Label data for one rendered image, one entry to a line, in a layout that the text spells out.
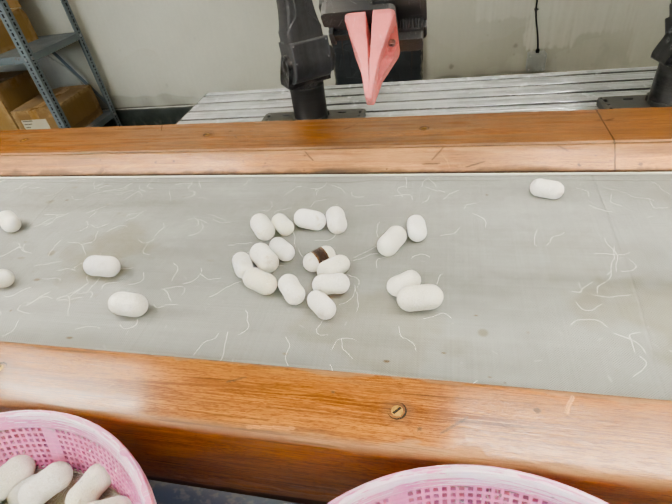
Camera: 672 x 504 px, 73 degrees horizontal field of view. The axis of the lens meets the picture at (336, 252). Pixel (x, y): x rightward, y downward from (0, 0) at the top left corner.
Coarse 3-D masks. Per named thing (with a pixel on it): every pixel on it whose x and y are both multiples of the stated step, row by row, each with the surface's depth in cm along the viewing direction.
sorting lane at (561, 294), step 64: (0, 192) 64; (64, 192) 61; (128, 192) 59; (192, 192) 57; (256, 192) 55; (320, 192) 54; (384, 192) 52; (448, 192) 50; (512, 192) 49; (576, 192) 48; (640, 192) 46; (0, 256) 51; (64, 256) 50; (128, 256) 48; (192, 256) 47; (384, 256) 43; (448, 256) 42; (512, 256) 41; (576, 256) 40; (640, 256) 39; (0, 320) 43; (64, 320) 42; (128, 320) 41; (192, 320) 40; (256, 320) 39; (320, 320) 38; (384, 320) 37; (448, 320) 36; (512, 320) 36; (576, 320) 35; (640, 320) 34; (512, 384) 31; (576, 384) 31; (640, 384) 30
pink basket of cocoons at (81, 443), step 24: (0, 432) 31; (24, 432) 31; (48, 432) 31; (72, 432) 30; (96, 432) 29; (0, 456) 32; (48, 456) 32; (72, 456) 31; (96, 456) 30; (120, 456) 27; (120, 480) 29; (144, 480) 26
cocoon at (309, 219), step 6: (300, 210) 48; (306, 210) 47; (312, 210) 47; (294, 216) 48; (300, 216) 47; (306, 216) 47; (312, 216) 47; (318, 216) 47; (324, 216) 47; (300, 222) 47; (306, 222) 47; (312, 222) 47; (318, 222) 47; (324, 222) 47; (306, 228) 48; (312, 228) 47; (318, 228) 47
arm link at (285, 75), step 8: (288, 56) 76; (280, 64) 78; (288, 64) 75; (280, 72) 80; (288, 72) 77; (280, 80) 82; (288, 80) 78; (312, 80) 80; (320, 80) 81; (288, 88) 79
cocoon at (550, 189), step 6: (534, 180) 47; (540, 180) 47; (546, 180) 47; (552, 180) 47; (534, 186) 47; (540, 186) 47; (546, 186) 46; (552, 186) 46; (558, 186) 46; (534, 192) 47; (540, 192) 47; (546, 192) 46; (552, 192) 46; (558, 192) 46; (552, 198) 47
